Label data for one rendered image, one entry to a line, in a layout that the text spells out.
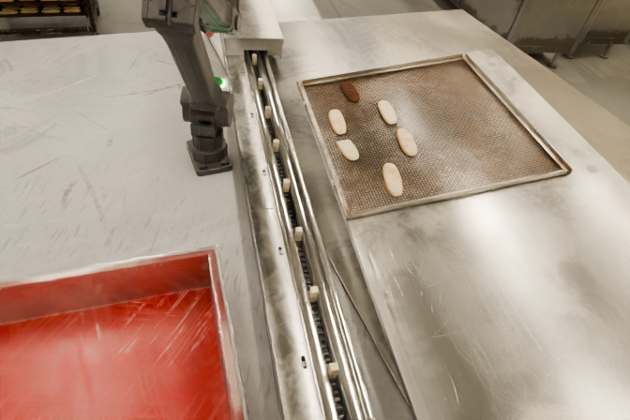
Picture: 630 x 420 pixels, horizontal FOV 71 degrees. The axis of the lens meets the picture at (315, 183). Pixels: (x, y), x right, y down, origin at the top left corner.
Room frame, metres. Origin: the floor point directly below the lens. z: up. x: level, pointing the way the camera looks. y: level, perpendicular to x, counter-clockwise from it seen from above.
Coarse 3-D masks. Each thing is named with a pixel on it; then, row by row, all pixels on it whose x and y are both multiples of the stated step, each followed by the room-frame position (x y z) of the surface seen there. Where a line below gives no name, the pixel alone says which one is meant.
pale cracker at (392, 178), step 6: (384, 168) 0.75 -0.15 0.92; (390, 168) 0.75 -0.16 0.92; (396, 168) 0.75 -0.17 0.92; (384, 174) 0.73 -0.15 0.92; (390, 174) 0.73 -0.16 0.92; (396, 174) 0.73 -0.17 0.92; (384, 180) 0.72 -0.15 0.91; (390, 180) 0.71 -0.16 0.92; (396, 180) 0.71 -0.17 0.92; (390, 186) 0.70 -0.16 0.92; (396, 186) 0.70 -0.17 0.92; (402, 186) 0.70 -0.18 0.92; (390, 192) 0.68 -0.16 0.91; (396, 192) 0.68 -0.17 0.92
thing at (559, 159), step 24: (360, 72) 1.13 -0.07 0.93; (408, 72) 1.15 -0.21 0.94; (456, 72) 1.16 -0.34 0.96; (480, 72) 1.15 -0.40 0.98; (336, 96) 1.03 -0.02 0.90; (360, 96) 1.03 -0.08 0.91; (408, 96) 1.04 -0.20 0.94; (480, 96) 1.05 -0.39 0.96; (504, 96) 1.03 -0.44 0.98; (312, 120) 0.91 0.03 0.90; (360, 120) 0.93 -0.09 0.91; (456, 120) 0.94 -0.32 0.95; (480, 120) 0.94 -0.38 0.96; (528, 120) 0.93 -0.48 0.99; (336, 144) 0.83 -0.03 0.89; (456, 144) 0.85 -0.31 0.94; (480, 144) 0.85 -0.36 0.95; (504, 144) 0.86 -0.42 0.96; (336, 168) 0.75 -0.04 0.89; (480, 168) 0.77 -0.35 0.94; (360, 192) 0.68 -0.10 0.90; (432, 192) 0.69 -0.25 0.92; (456, 192) 0.68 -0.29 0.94; (360, 216) 0.62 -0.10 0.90
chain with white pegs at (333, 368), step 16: (256, 64) 1.23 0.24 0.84; (256, 80) 1.14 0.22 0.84; (272, 128) 0.92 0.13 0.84; (272, 144) 0.86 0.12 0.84; (288, 192) 0.70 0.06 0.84; (288, 208) 0.65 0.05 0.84; (304, 256) 0.54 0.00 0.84; (304, 272) 0.50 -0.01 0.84; (320, 320) 0.41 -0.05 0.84; (336, 368) 0.31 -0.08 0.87; (336, 384) 0.30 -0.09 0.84; (336, 400) 0.27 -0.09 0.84
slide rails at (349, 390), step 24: (264, 72) 1.18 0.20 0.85; (264, 120) 0.94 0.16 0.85; (264, 144) 0.84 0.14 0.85; (288, 168) 0.77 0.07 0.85; (288, 216) 0.62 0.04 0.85; (288, 240) 0.56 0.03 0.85; (312, 240) 0.57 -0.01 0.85; (312, 264) 0.51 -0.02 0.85; (312, 312) 0.41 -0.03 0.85; (312, 336) 0.37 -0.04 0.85; (336, 336) 0.37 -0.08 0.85; (312, 360) 0.33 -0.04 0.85; (336, 360) 0.33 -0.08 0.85; (360, 408) 0.26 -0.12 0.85
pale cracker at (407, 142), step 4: (400, 128) 0.89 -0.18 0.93; (404, 128) 0.89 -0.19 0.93; (400, 132) 0.87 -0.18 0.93; (404, 132) 0.87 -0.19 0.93; (408, 132) 0.87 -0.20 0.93; (400, 136) 0.86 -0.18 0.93; (404, 136) 0.86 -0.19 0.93; (408, 136) 0.86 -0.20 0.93; (400, 140) 0.85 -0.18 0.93; (404, 140) 0.85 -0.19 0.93; (408, 140) 0.85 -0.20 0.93; (412, 140) 0.85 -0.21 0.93; (400, 144) 0.83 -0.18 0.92; (404, 144) 0.83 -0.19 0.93; (408, 144) 0.83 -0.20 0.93; (412, 144) 0.83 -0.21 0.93; (404, 148) 0.82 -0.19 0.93; (408, 148) 0.82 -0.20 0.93; (412, 148) 0.82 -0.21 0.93; (416, 148) 0.82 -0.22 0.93; (404, 152) 0.81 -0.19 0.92; (408, 152) 0.81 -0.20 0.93; (412, 152) 0.81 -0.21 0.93; (416, 152) 0.81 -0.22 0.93
